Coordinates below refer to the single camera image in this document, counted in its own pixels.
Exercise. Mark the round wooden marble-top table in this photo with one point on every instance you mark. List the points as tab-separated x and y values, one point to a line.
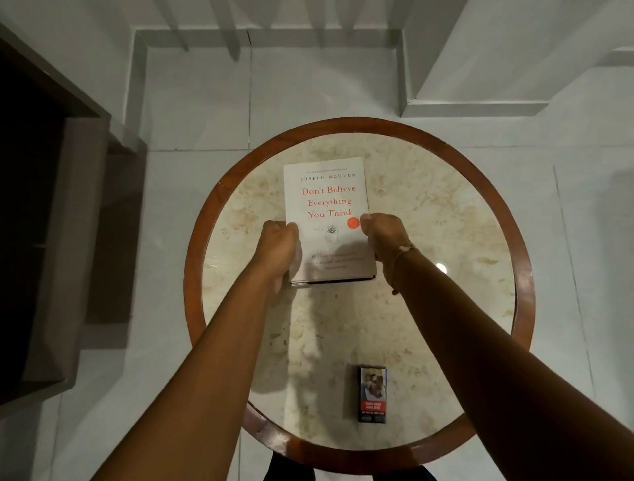
356	297

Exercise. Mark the person's left fingers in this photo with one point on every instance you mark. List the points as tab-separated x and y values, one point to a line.
283	227

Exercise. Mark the white hardcover book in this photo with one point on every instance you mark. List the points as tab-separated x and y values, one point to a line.
328	218

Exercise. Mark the person's left hand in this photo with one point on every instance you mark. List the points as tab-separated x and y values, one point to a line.
275	247

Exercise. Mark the person's right hand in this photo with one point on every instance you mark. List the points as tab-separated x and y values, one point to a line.
389	243

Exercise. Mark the person's right fingers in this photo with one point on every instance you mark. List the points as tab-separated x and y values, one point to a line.
369	220

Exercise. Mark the person's right forearm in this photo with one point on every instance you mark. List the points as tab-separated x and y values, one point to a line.
500	376

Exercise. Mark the person's left forearm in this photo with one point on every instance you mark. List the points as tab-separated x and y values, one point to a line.
198	376

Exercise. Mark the dark wooden cabinet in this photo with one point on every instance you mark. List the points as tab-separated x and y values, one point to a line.
44	238

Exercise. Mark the dark cigarette pack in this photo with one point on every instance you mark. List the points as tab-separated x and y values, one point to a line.
372	394

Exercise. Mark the person's dark trousers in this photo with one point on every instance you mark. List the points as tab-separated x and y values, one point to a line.
346	471

